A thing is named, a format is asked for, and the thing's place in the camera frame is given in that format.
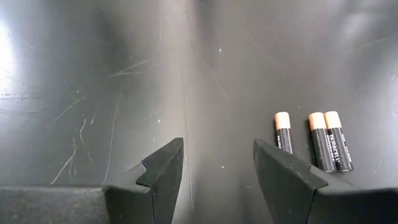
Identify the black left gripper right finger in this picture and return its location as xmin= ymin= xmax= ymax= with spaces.
xmin=252 ymin=138 xmax=398 ymax=224

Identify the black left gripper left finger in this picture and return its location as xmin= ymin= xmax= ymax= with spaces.
xmin=0 ymin=137 xmax=185 ymax=224

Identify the black copper-top AAA battery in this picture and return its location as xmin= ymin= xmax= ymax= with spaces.
xmin=323 ymin=110 xmax=354 ymax=172
xmin=274 ymin=111 xmax=294 ymax=155
xmin=308 ymin=111 xmax=337 ymax=173

